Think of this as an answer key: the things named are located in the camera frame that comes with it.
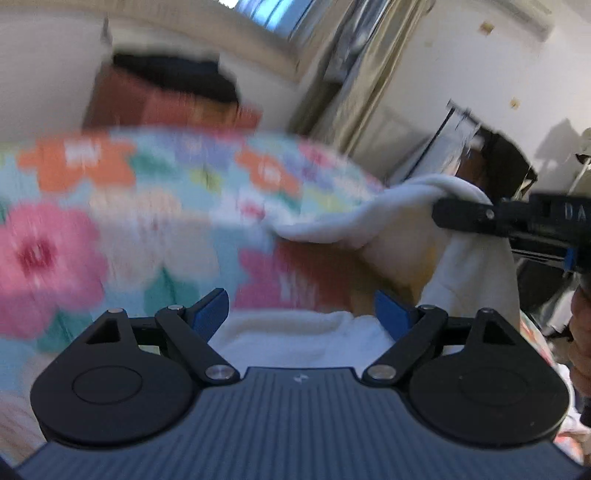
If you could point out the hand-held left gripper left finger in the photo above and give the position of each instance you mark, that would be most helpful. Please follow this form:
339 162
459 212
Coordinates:
212 313

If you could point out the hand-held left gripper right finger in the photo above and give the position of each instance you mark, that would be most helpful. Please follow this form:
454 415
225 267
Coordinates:
390 314

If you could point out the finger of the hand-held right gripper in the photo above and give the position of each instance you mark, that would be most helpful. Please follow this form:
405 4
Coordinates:
466 214

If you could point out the cream white fleece garment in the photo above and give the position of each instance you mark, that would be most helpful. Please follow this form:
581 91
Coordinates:
415 244

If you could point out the person's right hand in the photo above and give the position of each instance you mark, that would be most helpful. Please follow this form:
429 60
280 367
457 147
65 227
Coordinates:
582 337

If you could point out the dark cloth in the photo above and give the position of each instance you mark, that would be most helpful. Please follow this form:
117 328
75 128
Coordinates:
505 161

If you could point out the floral printed blanket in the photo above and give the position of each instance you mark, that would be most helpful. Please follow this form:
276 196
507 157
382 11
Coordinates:
138 221

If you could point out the beige curtain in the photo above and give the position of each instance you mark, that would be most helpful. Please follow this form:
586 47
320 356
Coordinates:
369 78

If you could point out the orange pillow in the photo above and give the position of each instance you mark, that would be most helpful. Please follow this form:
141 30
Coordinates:
138 106

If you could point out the black folded cloth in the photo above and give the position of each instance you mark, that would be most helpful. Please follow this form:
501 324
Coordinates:
184 78

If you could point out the window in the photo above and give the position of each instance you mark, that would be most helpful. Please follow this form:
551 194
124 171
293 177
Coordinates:
272 14

